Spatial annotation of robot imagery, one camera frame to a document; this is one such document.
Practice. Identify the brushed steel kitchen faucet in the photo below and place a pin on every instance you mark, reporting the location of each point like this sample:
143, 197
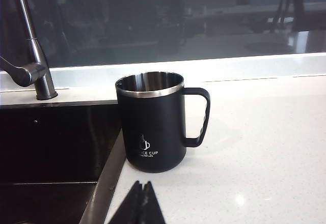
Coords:
38, 71

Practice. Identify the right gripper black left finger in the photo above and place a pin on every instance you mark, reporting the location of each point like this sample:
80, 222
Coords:
128, 206

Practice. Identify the black undermount sink basin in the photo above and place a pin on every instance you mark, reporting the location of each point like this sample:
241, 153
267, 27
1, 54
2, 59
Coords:
51, 145

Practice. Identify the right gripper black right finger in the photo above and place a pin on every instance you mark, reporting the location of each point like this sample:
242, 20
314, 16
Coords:
152, 206

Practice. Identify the black steel mug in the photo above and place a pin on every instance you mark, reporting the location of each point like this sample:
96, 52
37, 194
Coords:
152, 132

